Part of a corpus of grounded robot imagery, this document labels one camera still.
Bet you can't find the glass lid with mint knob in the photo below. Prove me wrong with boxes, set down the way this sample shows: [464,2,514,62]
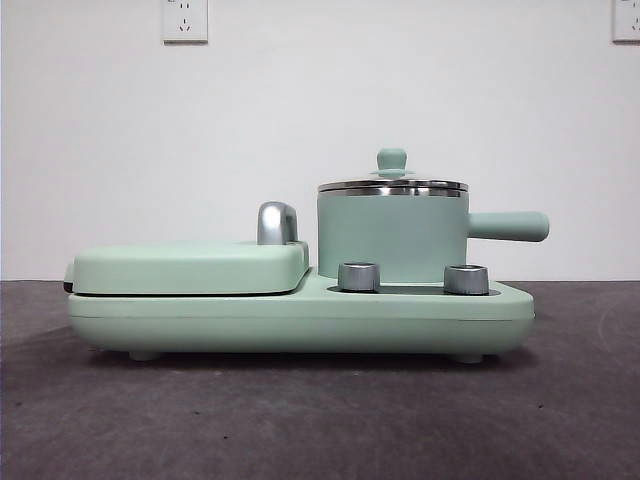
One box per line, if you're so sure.
[318,146,470,192]

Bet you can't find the mint green steamer pot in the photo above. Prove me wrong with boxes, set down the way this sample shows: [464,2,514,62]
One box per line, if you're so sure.
[316,187,551,285]

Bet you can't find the silver control knob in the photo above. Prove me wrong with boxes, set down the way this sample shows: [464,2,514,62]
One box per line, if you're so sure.
[337,260,381,291]
[443,263,489,295]

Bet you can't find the mint griddle cover silver handle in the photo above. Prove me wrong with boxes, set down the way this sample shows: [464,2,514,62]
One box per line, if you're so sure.
[62,201,310,296]

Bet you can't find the white wall socket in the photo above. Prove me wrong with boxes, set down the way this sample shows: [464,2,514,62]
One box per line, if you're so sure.
[160,0,209,44]
[611,0,640,44]

